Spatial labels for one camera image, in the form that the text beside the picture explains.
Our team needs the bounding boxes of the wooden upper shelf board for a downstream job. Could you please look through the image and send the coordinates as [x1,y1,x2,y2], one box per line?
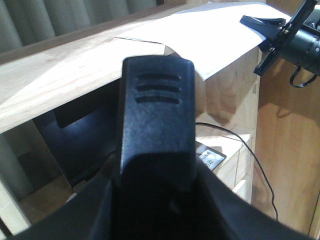
[0,0,266,135]

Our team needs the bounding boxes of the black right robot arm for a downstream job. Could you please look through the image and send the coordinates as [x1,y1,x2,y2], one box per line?
[240,0,320,76]

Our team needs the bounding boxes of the white label right palmrest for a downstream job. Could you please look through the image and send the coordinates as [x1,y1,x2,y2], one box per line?
[199,149,226,171]

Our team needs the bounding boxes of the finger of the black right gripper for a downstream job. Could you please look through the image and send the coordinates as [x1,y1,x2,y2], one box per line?
[240,15,286,40]

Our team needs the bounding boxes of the beige metal frame pole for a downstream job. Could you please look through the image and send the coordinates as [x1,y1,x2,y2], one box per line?
[0,180,31,235]

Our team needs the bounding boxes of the white paper sheets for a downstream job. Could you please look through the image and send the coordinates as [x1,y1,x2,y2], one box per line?
[118,1,290,80]

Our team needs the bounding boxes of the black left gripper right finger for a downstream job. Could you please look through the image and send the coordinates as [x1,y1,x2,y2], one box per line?
[197,164,310,240]

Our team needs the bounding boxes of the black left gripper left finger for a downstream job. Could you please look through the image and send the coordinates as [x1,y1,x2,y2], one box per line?
[8,154,117,240]

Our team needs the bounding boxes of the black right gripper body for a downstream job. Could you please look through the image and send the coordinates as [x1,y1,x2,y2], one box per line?
[254,0,316,77]

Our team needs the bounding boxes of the black cable right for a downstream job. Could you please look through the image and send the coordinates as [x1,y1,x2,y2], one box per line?
[195,121,279,221]

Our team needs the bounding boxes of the grey curtain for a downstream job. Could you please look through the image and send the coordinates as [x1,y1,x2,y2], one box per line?
[0,0,163,53]

